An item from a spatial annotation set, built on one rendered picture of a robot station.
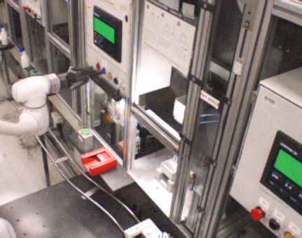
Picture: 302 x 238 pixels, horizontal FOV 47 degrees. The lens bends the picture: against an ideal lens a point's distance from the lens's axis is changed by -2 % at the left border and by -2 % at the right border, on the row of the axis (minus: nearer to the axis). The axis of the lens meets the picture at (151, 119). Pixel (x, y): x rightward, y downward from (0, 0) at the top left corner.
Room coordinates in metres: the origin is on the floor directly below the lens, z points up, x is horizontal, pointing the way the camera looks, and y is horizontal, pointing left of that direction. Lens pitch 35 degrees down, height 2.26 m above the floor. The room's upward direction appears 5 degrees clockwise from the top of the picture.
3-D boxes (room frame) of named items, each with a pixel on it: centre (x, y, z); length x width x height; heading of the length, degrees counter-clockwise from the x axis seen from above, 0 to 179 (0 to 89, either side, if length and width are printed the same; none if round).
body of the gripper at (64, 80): (1.48, 0.43, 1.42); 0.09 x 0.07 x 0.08; 129
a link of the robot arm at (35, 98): (1.36, 0.57, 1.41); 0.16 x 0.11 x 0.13; 129
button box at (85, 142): (1.59, 0.36, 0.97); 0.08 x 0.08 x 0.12; 39
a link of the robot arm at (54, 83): (1.43, 0.48, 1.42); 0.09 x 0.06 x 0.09; 39
